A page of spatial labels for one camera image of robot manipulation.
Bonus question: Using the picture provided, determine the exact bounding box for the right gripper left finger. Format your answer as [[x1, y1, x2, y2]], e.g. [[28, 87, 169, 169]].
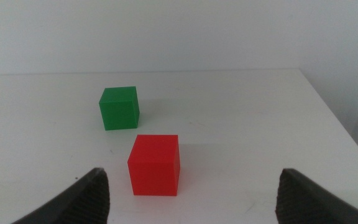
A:
[[11, 167, 111, 224]]

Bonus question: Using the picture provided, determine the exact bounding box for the red cube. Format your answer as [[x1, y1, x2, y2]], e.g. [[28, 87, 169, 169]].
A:
[[127, 134, 181, 197]]

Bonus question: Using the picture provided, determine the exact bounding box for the green cube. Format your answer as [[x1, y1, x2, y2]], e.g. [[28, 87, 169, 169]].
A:
[[98, 86, 140, 131]]

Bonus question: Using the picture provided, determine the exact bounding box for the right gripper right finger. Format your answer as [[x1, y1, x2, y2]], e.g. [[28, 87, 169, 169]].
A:
[[275, 168, 358, 224]]

